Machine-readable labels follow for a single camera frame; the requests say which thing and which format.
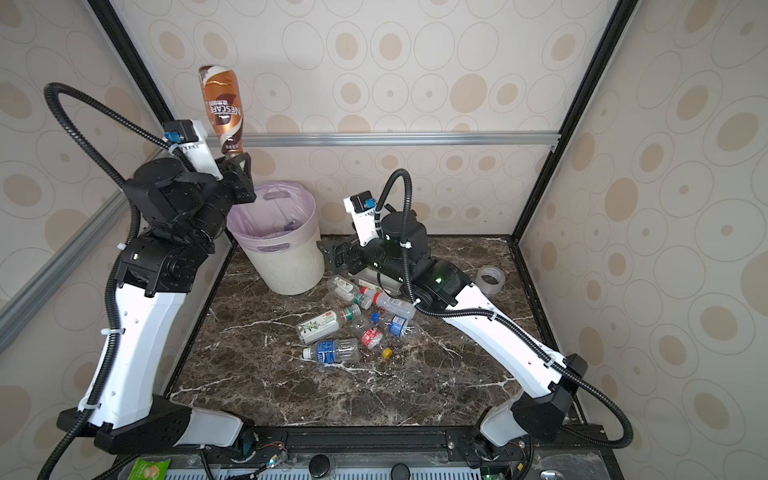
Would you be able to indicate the clear tape roll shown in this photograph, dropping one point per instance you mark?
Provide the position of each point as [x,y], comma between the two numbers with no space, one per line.
[490,280]

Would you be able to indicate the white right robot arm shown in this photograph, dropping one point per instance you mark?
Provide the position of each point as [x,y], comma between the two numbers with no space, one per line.
[548,379]

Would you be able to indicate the brown coffee bottle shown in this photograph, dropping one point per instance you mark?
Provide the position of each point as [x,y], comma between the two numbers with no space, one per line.
[223,105]

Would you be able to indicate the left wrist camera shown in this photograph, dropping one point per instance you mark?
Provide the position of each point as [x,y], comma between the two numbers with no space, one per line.
[190,138]

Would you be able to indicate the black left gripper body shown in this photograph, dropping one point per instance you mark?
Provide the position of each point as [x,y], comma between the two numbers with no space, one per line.
[237,186]

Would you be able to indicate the frosted clear long bottle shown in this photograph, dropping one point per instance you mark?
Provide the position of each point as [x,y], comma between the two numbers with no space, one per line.
[371,278]

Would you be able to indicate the white bottle green leaf label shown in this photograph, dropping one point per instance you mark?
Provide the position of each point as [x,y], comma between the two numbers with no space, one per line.
[326,324]

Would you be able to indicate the green snack packet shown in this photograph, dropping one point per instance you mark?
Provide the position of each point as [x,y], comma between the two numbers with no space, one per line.
[149,470]

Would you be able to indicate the small bottle blue cap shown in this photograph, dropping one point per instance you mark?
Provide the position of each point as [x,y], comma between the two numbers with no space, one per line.
[395,326]

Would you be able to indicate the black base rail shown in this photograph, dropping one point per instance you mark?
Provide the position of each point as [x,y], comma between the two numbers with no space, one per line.
[427,452]

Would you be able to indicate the clear bottle blue label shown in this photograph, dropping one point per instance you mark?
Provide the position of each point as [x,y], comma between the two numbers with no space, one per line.
[333,351]

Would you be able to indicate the crushed bottle red label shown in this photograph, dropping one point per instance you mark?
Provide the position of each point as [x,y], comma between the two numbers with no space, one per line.
[367,332]

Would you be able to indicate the white bin with purple bag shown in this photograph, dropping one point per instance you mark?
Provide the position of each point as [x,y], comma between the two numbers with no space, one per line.
[278,233]

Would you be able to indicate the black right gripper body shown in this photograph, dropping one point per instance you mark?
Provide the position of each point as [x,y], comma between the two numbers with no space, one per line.
[371,256]

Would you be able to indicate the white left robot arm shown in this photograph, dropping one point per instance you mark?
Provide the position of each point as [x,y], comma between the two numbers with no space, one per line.
[144,292]

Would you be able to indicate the white bottle red cap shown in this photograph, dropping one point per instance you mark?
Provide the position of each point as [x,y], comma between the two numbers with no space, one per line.
[397,307]

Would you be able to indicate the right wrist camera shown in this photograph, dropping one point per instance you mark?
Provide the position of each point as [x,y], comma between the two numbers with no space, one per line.
[361,207]

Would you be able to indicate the left aluminium frame bar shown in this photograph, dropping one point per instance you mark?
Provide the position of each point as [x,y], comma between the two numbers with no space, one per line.
[23,307]

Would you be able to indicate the horizontal aluminium frame bar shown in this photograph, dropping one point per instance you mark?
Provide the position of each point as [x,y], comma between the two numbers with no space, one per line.
[400,139]

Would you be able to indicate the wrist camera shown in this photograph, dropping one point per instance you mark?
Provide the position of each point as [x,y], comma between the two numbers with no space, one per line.
[361,207]
[190,138]

